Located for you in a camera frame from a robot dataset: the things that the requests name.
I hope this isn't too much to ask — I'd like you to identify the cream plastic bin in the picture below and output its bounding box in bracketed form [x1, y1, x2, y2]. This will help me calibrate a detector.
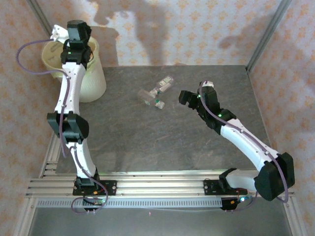
[41, 36, 107, 103]

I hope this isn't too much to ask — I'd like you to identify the small circuit board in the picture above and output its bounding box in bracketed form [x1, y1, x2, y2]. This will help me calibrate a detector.
[82, 196, 106, 206]
[221, 195, 253, 212]

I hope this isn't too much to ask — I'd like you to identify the grey metal panel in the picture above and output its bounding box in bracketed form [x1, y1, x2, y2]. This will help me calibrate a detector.
[27, 207, 293, 236]

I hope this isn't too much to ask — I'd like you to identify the clear green-ring bottle green-white label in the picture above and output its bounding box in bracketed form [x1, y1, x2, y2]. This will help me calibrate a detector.
[152, 75, 173, 96]

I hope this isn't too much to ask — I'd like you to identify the clear green-ring bottle without label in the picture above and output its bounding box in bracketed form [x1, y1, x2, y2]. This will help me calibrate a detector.
[137, 88, 165, 110]

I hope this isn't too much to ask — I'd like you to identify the aluminium frame post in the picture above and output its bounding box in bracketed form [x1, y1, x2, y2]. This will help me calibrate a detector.
[246, 0, 292, 72]
[26, 0, 56, 37]

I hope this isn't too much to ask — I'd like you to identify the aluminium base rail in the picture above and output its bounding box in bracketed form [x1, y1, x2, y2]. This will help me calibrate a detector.
[26, 171, 296, 199]

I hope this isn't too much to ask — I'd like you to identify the white slotted cable duct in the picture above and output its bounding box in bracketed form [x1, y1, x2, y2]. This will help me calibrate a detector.
[36, 198, 223, 209]

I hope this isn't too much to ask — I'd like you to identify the aluminium side rail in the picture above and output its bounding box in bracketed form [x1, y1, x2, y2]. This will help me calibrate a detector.
[283, 196, 307, 236]
[12, 195, 39, 236]

